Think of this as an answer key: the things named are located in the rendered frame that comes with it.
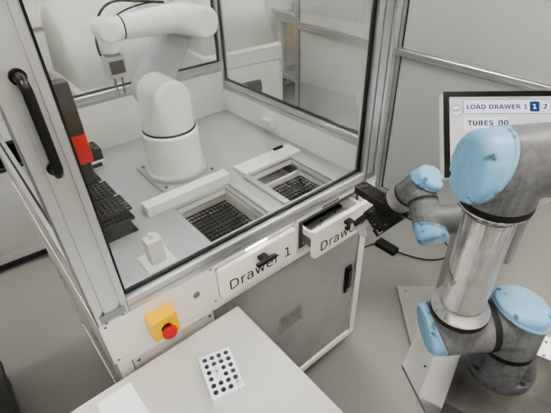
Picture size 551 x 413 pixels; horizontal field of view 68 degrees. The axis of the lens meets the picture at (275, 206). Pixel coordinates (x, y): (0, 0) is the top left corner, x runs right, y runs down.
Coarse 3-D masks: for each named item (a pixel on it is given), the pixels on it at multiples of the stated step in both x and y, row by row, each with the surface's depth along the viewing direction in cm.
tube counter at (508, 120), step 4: (500, 116) 142; (504, 116) 142; (508, 116) 142; (512, 116) 142; (516, 116) 142; (520, 116) 142; (524, 116) 142; (528, 116) 142; (532, 116) 142; (536, 116) 142; (540, 116) 141; (544, 116) 141; (548, 116) 141; (500, 120) 142; (504, 120) 142; (508, 120) 142; (512, 120) 142; (516, 120) 142; (520, 120) 142; (524, 120) 142; (528, 120) 142; (532, 120) 142; (536, 120) 141; (540, 120) 141; (544, 120) 141; (548, 120) 141; (500, 124) 142; (504, 124) 142; (508, 124) 142; (512, 124) 142; (516, 124) 142; (520, 124) 142
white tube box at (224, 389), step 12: (228, 348) 107; (204, 360) 105; (216, 360) 105; (228, 360) 107; (204, 372) 102; (228, 372) 102; (216, 384) 99; (228, 384) 99; (240, 384) 99; (216, 396) 97; (228, 396) 98; (240, 396) 100
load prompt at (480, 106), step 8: (464, 104) 144; (472, 104) 143; (480, 104) 143; (488, 104) 143; (496, 104) 143; (504, 104) 143; (512, 104) 142; (520, 104) 142; (528, 104) 142; (536, 104) 142; (544, 104) 142; (464, 112) 143; (472, 112) 143; (480, 112) 143; (488, 112) 143; (496, 112) 143; (504, 112) 142; (512, 112) 142; (520, 112) 142; (528, 112) 142; (536, 112) 142; (544, 112) 142
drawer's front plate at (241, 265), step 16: (272, 240) 123; (288, 240) 127; (240, 256) 117; (256, 256) 120; (288, 256) 130; (224, 272) 113; (240, 272) 118; (256, 272) 123; (224, 288) 117; (240, 288) 122
